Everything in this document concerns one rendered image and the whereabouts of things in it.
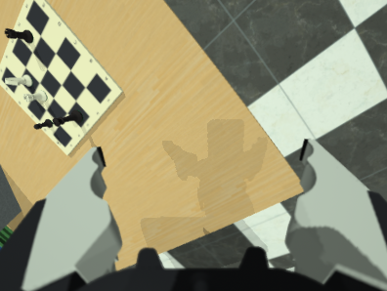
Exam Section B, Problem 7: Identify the black and cream chessboard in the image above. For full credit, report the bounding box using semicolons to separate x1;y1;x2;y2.
0;0;123;155

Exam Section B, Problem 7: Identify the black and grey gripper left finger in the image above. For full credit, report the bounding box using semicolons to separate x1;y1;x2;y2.
0;146;122;291

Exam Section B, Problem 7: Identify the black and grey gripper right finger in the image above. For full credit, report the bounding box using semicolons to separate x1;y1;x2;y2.
284;139;387;291

